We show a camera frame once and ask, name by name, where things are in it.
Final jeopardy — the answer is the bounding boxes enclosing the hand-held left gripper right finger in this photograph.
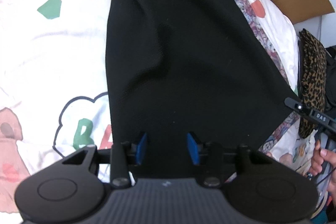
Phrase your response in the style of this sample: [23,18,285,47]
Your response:
[186,132,272,189]

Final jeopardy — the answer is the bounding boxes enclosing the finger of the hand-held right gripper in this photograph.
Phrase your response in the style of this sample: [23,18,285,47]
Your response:
[285,97,311,119]

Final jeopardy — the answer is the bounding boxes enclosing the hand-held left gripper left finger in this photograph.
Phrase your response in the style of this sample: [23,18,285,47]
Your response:
[62,132,149,190]

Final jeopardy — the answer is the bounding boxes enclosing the black shorts teddy print lining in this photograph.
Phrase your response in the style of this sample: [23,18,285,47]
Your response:
[105,0,302,182]

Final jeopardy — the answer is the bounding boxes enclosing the person's right hand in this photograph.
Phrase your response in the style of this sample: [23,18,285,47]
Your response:
[309,140,336,203]

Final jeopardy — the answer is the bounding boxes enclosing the leopard print cloth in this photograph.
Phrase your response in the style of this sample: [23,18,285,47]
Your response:
[299,28,327,139]

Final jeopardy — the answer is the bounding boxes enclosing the black bag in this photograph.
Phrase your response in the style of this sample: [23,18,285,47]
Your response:
[325,47,336,119]

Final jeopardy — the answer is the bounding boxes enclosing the cream bear print blanket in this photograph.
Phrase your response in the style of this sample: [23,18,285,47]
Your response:
[0,0,315,188]

